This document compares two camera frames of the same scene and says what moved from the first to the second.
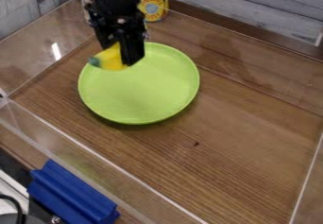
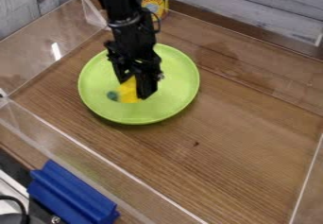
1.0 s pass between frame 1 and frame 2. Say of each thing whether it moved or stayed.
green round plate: stayed
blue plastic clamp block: stayed
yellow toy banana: moved
